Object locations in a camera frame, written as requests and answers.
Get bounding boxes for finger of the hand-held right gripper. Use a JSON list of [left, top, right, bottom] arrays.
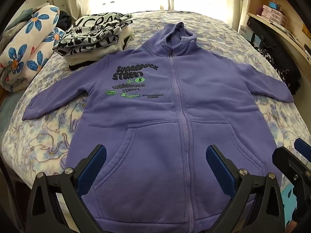
[[272, 147, 311, 199], [294, 138, 311, 156]]

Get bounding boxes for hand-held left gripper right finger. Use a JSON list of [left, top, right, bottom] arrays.
[[206, 145, 285, 233]]

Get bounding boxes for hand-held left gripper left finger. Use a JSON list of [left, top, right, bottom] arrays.
[[25, 144, 107, 233]]

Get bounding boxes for purple zip hoodie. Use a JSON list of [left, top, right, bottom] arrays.
[[22, 22, 295, 233]]

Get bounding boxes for teal patterned stool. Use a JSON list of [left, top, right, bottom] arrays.
[[284, 182, 300, 224]]

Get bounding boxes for cat print fleece blanket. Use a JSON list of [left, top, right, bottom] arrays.
[[0, 11, 311, 192]]

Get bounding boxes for black speckled cloth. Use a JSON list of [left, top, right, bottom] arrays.
[[255, 46, 302, 95]]

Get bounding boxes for small blue box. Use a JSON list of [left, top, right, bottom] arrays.
[[248, 33, 261, 48]]

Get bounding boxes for black white printed folded garment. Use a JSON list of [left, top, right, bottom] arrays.
[[52, 12, 134, 57]]

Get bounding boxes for white blue floral quilt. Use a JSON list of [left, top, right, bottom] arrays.
[[0, 3, 66, 93]]

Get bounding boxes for pink drawer organizer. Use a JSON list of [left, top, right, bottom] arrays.
[[259, 4, 288, 28]]

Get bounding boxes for dark cloth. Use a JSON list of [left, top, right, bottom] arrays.
[[56, 11, 73, 32]]

